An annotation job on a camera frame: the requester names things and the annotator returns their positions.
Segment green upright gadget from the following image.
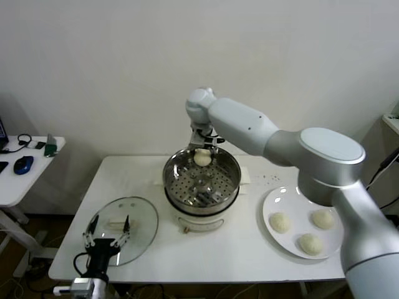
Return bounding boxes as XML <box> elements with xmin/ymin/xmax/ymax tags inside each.
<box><xmin>44</xmin><ymin>134</ymin><xmax>59</xmax><ymax>158</ymax></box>

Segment black power cable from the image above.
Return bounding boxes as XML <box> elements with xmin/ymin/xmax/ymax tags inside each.
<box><xmin>366</xmin><ymin>146</ymin><xmax>399</xmax><ymax>217</ymax></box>

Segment round glass pot lid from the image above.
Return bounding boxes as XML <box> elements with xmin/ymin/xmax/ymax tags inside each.
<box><xmin>84</xmin><ymin>196</ymin><xmax>159</xmax><ymax>267</ymax></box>

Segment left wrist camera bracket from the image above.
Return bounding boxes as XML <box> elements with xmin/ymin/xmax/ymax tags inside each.
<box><xmin>52</xmin><ymin>277</ymin><xmax>96</xmax><ymax>295</ymax></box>

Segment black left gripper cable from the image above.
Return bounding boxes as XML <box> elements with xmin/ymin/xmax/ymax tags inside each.
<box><xmin>74</xmin><ymin>252</ymin><xmax>94</xmax><ymax>278</ymax></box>

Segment white shelf table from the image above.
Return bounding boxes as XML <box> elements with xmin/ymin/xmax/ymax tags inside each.
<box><xmin>382</xmin><ymin>113</ymin><xmax>399</xmax><ymax>140</ymax></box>

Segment perforated steel steamer basket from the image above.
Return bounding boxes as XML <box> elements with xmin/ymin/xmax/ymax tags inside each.
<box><xmin>161</xmin><ymin>148</ymin><xmax>243</xmax><ymax>210</ymax></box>

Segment white electric cooker pot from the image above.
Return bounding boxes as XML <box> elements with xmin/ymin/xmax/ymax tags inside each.
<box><xmin>154</xmin><ymin>167</ymin><xmax>252</xmax><ymax>234</ymax></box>

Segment white steamed baozi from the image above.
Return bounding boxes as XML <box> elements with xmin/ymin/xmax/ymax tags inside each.
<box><xmin>193</xmin><ymin>148</ymin><xmax>213</xmax><ymax>168</ymax></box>
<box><xmin>269</xmin><ymin>212</ymin><xmax>291</xmax><ymax>234</ymax></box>
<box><xmin>311</xmin><ymin>209</ymin><xmax>335</xmax><ymax>230</ymax></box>
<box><xmin>299</xmin><ymin>233</ymin><xmax>324</xmax><ymax>257</ymax></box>

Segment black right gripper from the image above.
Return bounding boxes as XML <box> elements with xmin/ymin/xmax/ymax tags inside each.
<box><xmin>188</xmin><ymin>129</ymin><xmax>225</xmax><ymax>156</ymax></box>

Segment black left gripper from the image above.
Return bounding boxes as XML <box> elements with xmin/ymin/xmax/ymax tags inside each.
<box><xmin>82</xmin><ymin>214</ymin><xmax>131</xmax><ymax>278</ymax></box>

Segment black looped cable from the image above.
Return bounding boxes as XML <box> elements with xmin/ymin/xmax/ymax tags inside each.
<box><xmin>0</xmin><ymin>134</ymin><xmax>34</xmax><ymax>155</ymax></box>

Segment large white plate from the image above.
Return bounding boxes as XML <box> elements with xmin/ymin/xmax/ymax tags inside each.
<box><xmin>261</xmin><ymin>186</ymin><xmax>344</xmax><ymax>259</ymax></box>

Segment laptop computer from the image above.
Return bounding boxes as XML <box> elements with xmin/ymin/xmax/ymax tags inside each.
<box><xmin>0</xmin><ymin>116</ymin><xmax>10</xmax><ymax>152</ymax></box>

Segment blue computer mouse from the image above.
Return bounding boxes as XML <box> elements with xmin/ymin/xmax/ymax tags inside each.
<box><xmin>13</xmin><ymin>156</ymin><xmax>34</xmax><ymax>176</ymax></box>

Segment white side table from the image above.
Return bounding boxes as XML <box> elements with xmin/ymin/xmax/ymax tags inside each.
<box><xmin>0</xmin><ymin>136</ymin><xmax>67</xmax><ymax>278</ymax></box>

